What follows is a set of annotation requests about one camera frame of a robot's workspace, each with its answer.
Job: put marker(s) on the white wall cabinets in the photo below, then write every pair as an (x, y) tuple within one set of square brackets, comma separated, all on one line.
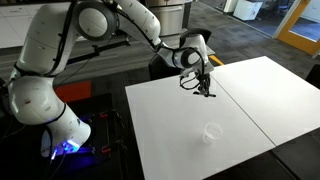
[(13, 26)]

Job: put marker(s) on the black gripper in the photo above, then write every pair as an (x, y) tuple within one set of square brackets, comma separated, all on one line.
[(204, 81)]

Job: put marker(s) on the white appliance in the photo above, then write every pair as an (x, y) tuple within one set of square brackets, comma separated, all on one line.
[(230, 5)]

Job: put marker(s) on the black marker pen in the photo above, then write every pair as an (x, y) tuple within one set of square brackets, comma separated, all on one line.
[(212, 96)]

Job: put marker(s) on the black camera boom pole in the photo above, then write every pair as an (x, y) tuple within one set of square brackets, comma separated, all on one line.
[(100, 50)]

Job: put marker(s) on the red clamp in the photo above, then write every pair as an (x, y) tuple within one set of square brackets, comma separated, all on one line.
[(103, 115), (106, 149)]

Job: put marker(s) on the black robot mounting stand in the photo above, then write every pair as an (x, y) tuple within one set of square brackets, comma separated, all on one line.
[(100, 103)]

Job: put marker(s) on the stainless steel refrigerator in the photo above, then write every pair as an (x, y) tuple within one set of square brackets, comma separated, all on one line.
[(170, 20)]

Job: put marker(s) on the white storage box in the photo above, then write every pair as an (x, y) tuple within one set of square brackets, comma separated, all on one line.
[(247, 9)]

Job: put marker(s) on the clear plastic cup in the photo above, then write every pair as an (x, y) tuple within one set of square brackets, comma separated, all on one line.
[(212, 132)]

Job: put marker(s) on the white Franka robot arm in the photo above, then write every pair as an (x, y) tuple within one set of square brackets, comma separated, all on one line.
[(36, 83)]

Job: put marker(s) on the yellow door frame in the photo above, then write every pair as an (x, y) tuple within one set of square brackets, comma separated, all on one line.
[(293, 38)]

